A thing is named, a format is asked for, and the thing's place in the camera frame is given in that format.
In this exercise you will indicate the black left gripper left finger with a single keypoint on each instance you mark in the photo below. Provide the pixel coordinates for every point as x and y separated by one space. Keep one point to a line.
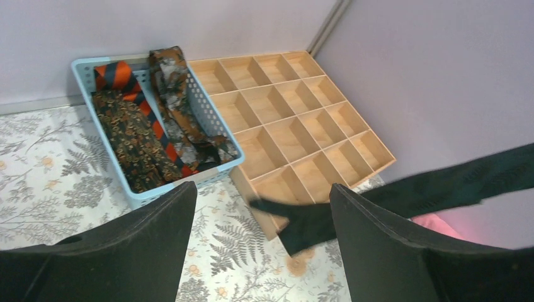
136 257

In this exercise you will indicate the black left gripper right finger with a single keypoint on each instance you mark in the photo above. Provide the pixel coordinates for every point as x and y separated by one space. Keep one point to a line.
389 258

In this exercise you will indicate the dark green leaf tie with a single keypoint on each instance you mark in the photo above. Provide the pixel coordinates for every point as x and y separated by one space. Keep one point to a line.
456 186

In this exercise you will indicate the pink cloth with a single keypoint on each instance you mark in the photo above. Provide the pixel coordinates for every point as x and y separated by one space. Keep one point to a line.
433 222

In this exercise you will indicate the black gold patterned tie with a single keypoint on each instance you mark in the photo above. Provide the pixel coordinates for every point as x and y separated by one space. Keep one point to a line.
140 154

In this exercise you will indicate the orange grey floral tie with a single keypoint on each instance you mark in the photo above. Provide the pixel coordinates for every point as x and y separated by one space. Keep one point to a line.
199 151

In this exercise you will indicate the wooden compartment tray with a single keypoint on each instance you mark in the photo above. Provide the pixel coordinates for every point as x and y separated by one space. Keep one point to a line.
299 133

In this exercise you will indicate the orange black striped tie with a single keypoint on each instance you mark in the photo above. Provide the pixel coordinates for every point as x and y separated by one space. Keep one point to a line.
118 76

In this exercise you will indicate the light blue plastic basket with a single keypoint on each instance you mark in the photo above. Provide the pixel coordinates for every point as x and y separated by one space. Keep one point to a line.
202 106

